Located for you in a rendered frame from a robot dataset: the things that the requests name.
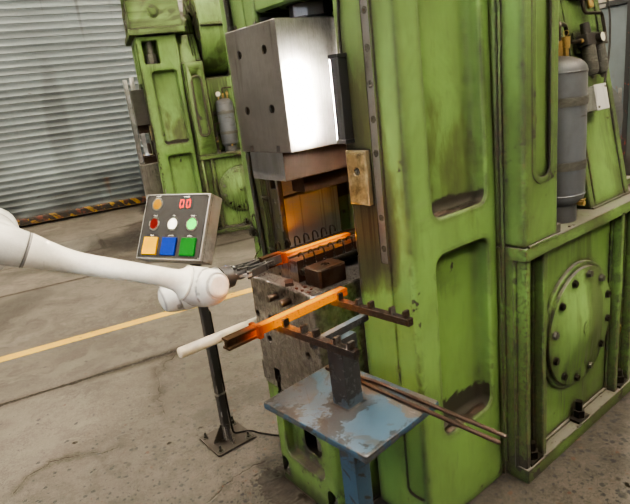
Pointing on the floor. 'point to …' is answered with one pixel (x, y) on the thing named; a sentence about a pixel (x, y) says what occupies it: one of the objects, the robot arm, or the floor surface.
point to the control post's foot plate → (215, 440)
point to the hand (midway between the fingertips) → (271, 260)
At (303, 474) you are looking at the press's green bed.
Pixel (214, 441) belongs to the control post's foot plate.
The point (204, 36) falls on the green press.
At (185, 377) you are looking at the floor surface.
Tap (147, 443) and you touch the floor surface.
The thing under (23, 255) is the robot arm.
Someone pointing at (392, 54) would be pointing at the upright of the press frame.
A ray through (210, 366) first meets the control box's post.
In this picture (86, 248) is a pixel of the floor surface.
